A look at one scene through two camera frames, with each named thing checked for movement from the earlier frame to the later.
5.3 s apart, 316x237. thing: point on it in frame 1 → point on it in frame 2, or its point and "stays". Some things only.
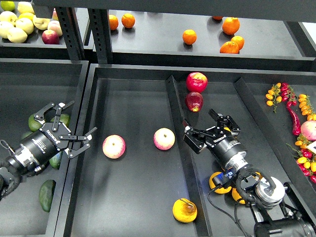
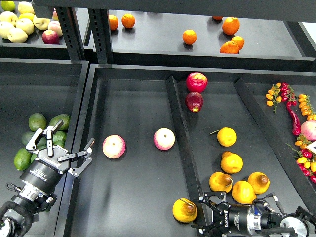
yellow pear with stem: [184, 210] stays
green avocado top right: [64, 118] stays
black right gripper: [225, 146] → [226, 218]
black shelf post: [99, 23] stays
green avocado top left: [34, 126] stays
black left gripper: [51, 138] → [43, 173]
